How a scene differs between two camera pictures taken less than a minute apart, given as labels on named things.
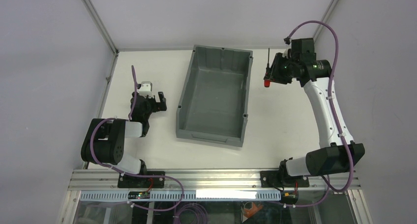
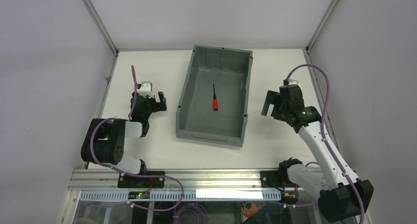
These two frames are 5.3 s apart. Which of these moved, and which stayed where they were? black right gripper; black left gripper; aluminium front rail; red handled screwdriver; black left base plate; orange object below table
Moved: black right gripper; red handled screwdriver
Stayed: aluminium front rail; orange object below table; black left gripper; black left base plate
